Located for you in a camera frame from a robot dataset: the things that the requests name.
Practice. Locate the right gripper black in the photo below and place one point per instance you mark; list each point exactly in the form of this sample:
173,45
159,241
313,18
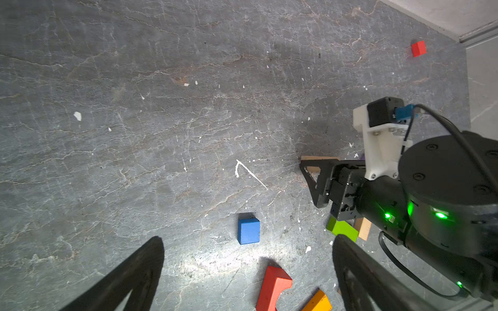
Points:
328,179

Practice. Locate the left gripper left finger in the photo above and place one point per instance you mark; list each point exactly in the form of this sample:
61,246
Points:
134,280

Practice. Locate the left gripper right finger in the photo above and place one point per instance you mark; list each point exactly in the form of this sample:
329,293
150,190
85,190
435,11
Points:
362,280

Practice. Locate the green rectangular block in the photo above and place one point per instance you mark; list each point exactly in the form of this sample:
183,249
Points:
342,228

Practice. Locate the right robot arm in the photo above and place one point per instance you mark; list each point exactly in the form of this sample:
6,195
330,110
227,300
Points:
440,207

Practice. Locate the orange-yellow rectangular block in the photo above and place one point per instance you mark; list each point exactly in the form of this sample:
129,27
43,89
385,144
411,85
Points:
319,302

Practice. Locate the red arch block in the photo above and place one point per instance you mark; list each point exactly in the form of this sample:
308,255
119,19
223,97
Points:
276,280

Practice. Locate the blue cube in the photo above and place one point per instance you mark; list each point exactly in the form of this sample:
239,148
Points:
248,231

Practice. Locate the small red cube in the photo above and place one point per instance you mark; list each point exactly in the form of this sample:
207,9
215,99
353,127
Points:
418,49

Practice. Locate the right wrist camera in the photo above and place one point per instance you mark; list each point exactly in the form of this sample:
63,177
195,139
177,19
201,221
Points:
383,124

